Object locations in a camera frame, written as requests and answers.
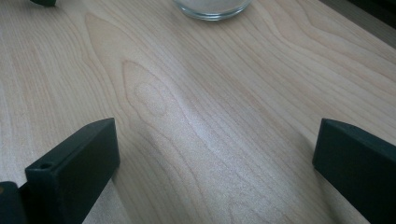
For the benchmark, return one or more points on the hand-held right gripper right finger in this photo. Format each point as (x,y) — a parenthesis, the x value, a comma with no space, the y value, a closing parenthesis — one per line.
(358,168)

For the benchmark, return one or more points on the white-lid jar with yellow contents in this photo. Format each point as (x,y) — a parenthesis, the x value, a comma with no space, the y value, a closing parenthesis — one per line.
(213,11)

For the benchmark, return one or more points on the black metal rack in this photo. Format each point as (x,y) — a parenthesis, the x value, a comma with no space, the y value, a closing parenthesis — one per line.
(43,2)

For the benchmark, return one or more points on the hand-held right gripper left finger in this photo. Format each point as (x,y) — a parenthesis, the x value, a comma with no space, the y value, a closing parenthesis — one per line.
(71,168)

